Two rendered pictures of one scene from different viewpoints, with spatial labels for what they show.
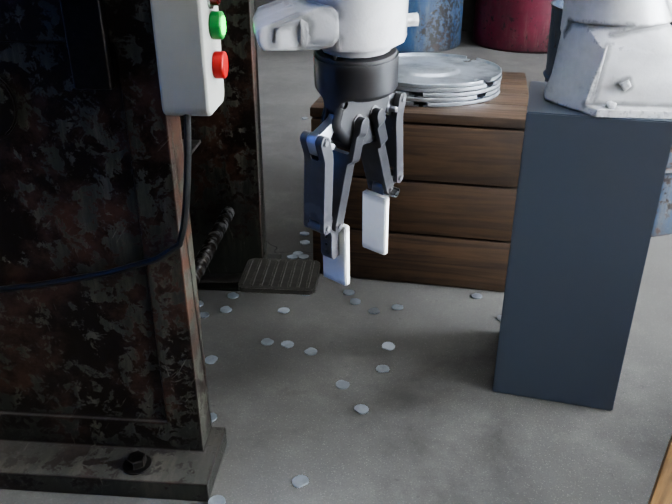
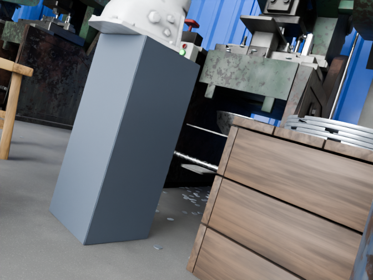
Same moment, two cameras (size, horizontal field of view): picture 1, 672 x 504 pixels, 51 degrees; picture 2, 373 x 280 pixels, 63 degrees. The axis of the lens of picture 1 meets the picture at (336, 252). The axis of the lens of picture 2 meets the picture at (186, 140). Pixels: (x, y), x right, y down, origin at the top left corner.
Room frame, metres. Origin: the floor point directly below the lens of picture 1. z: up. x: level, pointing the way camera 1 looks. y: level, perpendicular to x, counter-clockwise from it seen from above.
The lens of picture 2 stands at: (1.42, -0.96, 0.30)
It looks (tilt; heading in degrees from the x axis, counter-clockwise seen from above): 3 degrees down; 116
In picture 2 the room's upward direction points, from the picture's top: 17 degrees clockwise
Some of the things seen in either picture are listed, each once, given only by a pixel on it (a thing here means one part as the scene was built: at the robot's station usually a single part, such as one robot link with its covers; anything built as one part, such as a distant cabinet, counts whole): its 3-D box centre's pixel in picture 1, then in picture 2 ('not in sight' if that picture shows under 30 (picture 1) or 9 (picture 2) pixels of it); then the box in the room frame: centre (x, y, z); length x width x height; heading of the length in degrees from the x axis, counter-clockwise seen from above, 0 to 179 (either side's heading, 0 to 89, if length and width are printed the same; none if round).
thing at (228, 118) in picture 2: not in sight; (247, 131); (1.02, 0.46, 0.36); 0.34 x 0.34 x 0.10
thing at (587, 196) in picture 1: (571, 246); (124, 138); (0.96, -0.36, 0.23); 0.18 x 0.18 x 0.45; 75
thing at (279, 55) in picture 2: not in sight; (268, 67); (1.02, 0.46, 0.68); 0.45 x 0.30 x 0.06; 175
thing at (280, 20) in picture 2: not in sight; (281, 28); (1.02, 0.46, 0.86); 0.20 x 0.16 x 0.05; 175
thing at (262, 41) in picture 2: not in sight; (260, 44); (1.00, 0.28, 0.72); 0.25 x 0.14 x 0.14; 85
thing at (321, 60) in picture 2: not in sight; (310, 55); (1.18, 0.44, 0.76); 0.17 x 0.06 x 0.10; 175
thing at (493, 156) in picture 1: (422, 169); (322, 225); (1.43, -0.19, 0.18); 0.40 x 0.38 x 0.35; 78
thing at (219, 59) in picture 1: (220, 64); not in sight; (0.75, 0.12, 0.54); 0.03 x 0.01 x 0.03; 175
